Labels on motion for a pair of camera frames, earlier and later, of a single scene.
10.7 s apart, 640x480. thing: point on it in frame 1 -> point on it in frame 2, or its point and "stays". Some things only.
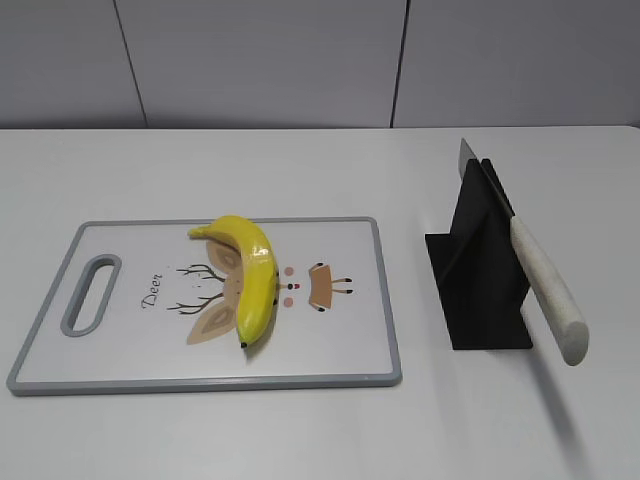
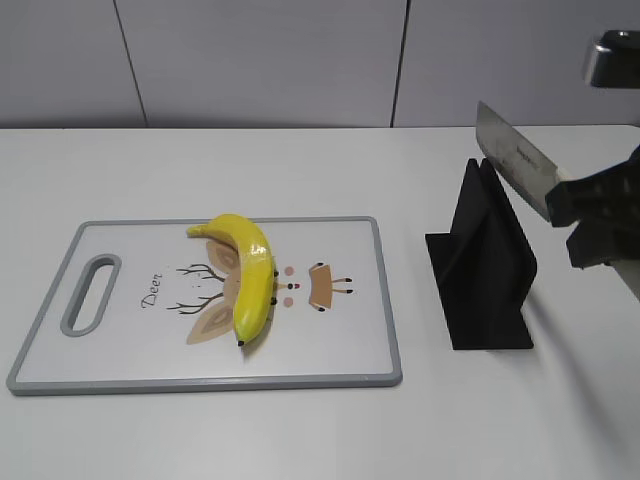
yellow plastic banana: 259,284 stays
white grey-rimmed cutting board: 169,323 stays
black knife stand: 478,267 stays
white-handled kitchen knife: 551,296 -> 525,167
